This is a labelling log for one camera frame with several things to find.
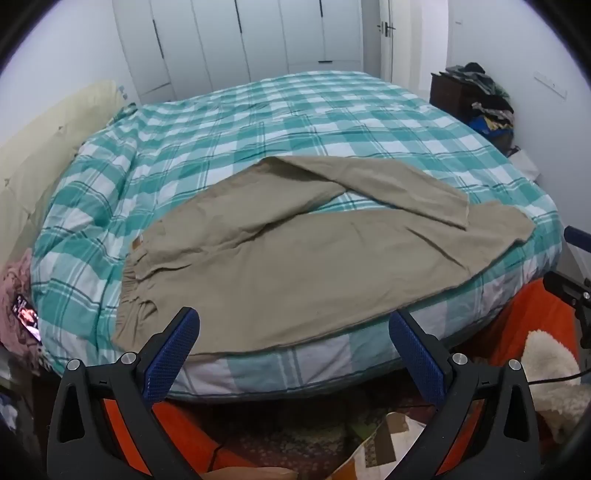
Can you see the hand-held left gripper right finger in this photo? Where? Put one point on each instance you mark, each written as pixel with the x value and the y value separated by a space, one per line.
pixel 415 355

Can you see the pile of clothes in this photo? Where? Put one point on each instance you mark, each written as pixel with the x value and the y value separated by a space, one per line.
pixel 489 106

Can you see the smartphone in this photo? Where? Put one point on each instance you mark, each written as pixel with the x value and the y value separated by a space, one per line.
pixel 27 318

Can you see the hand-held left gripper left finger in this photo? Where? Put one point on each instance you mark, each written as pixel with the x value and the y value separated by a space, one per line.
pixel 173 350

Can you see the cream pillow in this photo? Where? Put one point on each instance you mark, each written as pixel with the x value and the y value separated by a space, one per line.
pixel 41 152

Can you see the green plaid bed blanket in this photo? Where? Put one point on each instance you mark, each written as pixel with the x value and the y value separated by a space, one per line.
pixel 240 124

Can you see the person's orange clothing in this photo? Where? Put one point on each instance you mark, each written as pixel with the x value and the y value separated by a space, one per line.
pixel 531 318

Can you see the dark wooden nightstand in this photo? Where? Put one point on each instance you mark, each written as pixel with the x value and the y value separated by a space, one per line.
pixel 450 94

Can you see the white bag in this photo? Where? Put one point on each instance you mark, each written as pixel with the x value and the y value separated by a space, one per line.
pixel 525 162

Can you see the beige patchwork cloth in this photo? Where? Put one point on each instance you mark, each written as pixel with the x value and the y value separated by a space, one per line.
pixel 388 443

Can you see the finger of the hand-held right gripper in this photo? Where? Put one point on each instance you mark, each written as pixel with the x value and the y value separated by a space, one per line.
pixel 565 288
pixel 579 239

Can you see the dark patterned rug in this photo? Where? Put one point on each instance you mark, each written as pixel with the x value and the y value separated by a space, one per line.
pixel 286 438

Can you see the white wardrobe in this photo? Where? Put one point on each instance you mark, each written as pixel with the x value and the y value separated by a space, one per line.
pixel 231 41

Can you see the pink knitted cloth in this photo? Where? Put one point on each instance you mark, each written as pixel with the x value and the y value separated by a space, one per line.
pixel 14 281

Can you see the khaki pants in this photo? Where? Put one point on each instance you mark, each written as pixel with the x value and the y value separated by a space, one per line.
pixel 286 263

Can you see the white fluffy cloth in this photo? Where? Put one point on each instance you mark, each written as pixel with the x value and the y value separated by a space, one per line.
pixel 551 378

